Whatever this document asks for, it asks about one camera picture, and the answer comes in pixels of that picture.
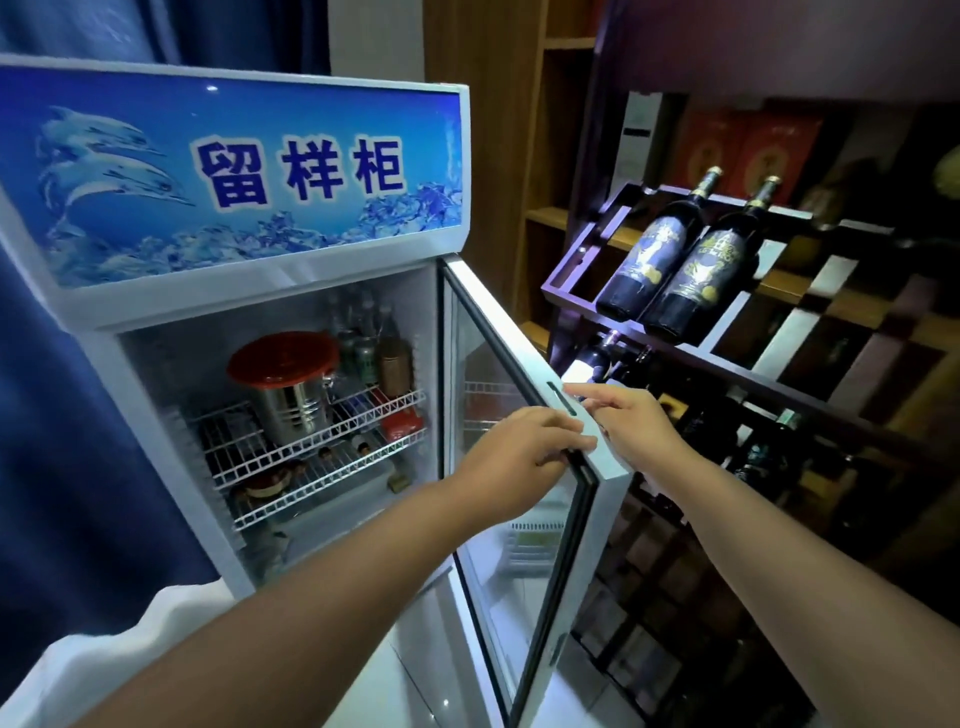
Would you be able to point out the white gift box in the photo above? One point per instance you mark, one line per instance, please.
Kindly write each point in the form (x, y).
(637, 142)

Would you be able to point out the person's right hand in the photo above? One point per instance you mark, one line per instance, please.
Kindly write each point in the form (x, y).
(637, 427)

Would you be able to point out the light wooden shelf unit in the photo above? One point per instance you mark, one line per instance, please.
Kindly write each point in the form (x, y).
(495, 150)

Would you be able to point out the white display fridge cabinet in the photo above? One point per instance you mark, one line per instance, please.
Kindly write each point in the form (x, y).
(247, 187)

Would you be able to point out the dark wine bottle gold label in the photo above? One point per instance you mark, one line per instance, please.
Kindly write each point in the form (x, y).
(652, 259)
(705, 281)

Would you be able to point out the person's left fingers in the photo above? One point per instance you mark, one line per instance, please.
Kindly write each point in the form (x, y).
(559, 435)

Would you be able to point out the red gift box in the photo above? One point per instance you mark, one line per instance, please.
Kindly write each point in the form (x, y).
(776, 157)
(705, 150)

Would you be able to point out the brown bowl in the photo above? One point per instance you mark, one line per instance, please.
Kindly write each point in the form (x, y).
(274, 481)

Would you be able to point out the steel pot with red lid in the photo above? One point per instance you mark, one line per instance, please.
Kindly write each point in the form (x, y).
(289, 390)

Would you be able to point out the person's left hand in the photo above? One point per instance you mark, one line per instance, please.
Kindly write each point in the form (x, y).
(510, 465)

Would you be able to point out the person's left forearm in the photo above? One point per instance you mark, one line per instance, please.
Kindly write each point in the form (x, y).
(300, 622)

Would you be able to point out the white shirt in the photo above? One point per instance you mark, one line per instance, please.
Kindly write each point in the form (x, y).
(90, 660)

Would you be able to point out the person's right fingers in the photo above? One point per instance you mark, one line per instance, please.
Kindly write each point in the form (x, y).
(604, 409)

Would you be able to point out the person's right forearm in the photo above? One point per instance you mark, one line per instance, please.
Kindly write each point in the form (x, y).
(810, 592)

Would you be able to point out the red food packet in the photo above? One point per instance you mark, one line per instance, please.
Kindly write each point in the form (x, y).
(401, 426)

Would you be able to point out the dark wooden wine rack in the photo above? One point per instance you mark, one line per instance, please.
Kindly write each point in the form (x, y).
(810, 405)

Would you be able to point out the brown bottle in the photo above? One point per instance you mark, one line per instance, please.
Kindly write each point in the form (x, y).
(394, 364)

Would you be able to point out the dark wine bottle green label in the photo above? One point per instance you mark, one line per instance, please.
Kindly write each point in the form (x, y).
(765, 450)

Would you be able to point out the glass fridge door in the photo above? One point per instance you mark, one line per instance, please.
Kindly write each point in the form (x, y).
(517, 480)

